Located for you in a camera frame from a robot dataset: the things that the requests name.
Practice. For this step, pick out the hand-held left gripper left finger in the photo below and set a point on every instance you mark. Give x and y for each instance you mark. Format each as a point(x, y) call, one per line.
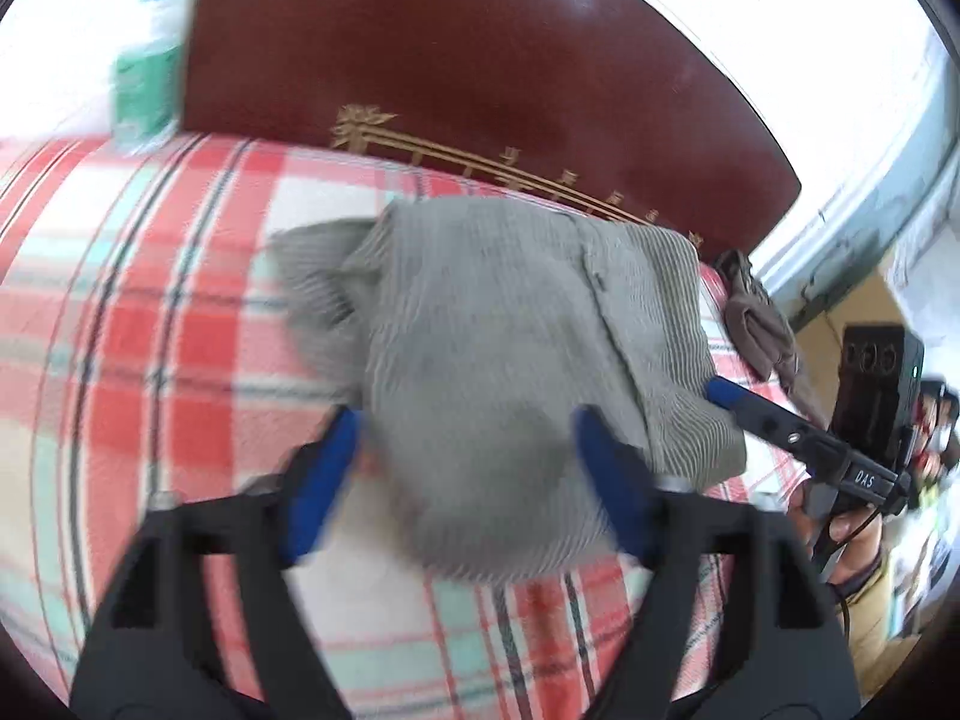
point(326, 472)

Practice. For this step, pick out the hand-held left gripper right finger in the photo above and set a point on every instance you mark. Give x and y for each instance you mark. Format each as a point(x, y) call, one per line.
point(607, 465)

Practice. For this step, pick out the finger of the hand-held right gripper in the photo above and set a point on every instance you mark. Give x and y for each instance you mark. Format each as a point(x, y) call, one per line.
point(724, 392)

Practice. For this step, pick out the grey striped shirt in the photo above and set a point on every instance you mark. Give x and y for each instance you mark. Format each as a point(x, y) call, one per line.
point(487, 360)

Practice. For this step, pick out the person's right hand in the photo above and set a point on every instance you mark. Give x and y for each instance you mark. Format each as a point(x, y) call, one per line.
point(847, 540)

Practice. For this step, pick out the brown crumpled cloth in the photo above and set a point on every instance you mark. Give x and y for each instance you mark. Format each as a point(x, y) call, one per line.
point(765, 330)

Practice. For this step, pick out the person's khaki pants leg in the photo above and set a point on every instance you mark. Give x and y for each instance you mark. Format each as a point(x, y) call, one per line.
point(874, 637)

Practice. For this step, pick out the red plaid bed sheet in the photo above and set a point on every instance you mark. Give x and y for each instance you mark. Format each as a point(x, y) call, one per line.
point(150, 315)

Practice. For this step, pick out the dark wooden headboard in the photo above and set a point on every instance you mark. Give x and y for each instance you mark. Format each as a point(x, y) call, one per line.
point(487, 52)

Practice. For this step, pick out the green label plastic bottle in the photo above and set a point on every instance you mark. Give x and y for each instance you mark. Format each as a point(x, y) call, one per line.
point(146, 82)

